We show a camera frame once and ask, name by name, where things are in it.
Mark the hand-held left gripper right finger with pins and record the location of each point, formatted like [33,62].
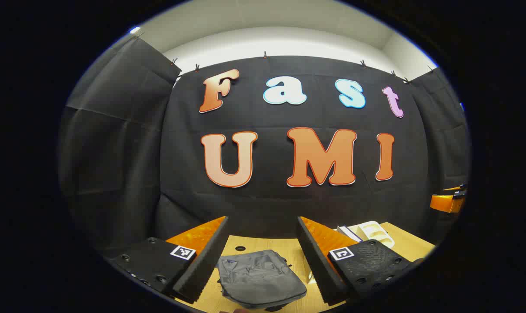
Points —
[317,265]

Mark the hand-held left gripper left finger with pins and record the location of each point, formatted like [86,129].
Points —
[204,265]

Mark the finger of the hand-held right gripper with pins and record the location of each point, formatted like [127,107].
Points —
[443,203]

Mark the grey schoolbag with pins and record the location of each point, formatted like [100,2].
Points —
[258,278]

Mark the cream plastic bookshelf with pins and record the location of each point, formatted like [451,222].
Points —
[376,232]

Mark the row of black cloth clips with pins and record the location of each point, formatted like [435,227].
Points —
[265,55]

